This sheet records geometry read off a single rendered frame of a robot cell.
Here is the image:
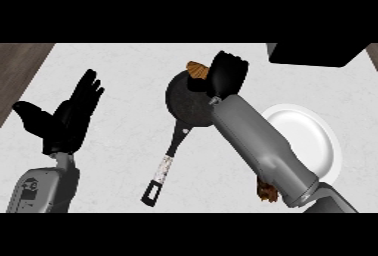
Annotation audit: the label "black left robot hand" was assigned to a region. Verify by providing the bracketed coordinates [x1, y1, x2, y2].
[12, 68, 107, 156]

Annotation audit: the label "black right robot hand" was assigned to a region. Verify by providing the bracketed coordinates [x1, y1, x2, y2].
[187, 50, 250, 99]

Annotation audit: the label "golden brown croissant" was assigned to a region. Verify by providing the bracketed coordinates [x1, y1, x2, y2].
[185, 60, 212, 81]

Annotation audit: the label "black frying pan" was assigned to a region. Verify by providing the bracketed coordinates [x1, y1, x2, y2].
[141, 69, 219, 208]

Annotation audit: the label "white round plate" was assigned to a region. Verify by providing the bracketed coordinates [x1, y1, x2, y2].
[260, 103, 343, 185]

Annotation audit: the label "black appliance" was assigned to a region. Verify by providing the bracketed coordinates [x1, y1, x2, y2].
[266, 42, 371, 68]

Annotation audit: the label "dark brown pastry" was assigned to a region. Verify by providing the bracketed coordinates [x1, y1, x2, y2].
[256, 176, 281, 204]

